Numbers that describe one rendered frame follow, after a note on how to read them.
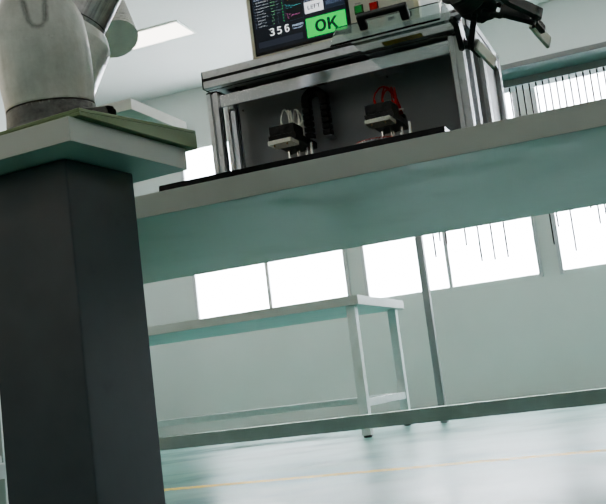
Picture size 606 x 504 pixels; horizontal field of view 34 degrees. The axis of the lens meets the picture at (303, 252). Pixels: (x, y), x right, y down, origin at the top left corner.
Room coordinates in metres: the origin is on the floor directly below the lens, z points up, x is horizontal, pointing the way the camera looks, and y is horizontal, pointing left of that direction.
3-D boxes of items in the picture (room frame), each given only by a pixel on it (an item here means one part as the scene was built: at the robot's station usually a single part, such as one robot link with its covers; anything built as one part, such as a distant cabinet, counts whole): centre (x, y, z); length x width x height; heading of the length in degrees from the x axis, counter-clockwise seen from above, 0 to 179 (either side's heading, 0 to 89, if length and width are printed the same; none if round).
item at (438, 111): (2.46, -0.17, 0.92); 0.66 x 0.01 x 0.30; 69
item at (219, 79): (2.52, -0.19, 1.09); 0.68 x 0.44 x 0.05; 69
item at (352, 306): (6.04, 0.57, 0.38); 2.10 x 0.90 x 0.75; 69
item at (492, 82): (2.48, -0.53, 0.91); 0.28 x 0.03 x 0.32; 159
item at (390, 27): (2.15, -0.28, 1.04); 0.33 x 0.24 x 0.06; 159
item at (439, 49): (2.31, -0.12, 1.03); 0.62 x 0.01 x 0.03; 69
